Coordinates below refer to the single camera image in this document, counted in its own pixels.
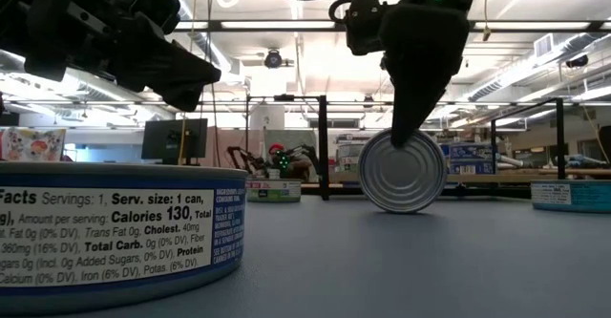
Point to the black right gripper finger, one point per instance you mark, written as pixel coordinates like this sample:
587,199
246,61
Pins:
415,98

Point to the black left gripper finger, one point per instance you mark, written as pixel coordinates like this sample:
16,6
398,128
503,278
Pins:
181,96
162,55

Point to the green white label seafood can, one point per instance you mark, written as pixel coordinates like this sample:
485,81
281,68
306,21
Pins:
273,191
403,179
348,151

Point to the black background robot arm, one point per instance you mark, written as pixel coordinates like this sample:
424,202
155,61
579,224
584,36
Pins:
305,153
248,163

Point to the wooden shelf board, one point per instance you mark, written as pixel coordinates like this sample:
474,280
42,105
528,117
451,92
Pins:
506,178

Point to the teal label seafood can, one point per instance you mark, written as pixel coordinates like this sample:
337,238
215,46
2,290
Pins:
582,196

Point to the black monitor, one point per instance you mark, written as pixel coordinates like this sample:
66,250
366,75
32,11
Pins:
162,139

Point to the overhead light bar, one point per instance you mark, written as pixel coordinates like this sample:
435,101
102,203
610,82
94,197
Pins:
525,25

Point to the person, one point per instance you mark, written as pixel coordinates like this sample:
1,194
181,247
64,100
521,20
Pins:
276,149

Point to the floral printed cloth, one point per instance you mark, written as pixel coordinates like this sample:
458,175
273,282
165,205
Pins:
31,143

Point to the blue table mat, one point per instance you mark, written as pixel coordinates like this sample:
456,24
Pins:
382,260

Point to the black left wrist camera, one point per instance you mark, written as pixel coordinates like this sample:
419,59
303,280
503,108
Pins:
153,3

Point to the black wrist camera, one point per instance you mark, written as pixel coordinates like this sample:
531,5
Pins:
153,3
363,24

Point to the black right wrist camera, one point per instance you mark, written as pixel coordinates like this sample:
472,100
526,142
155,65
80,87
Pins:
363,24

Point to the black overhead camera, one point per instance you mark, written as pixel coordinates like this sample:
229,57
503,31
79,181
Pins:
273,59

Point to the black metal shelf frame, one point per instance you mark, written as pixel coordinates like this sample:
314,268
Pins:
560,136

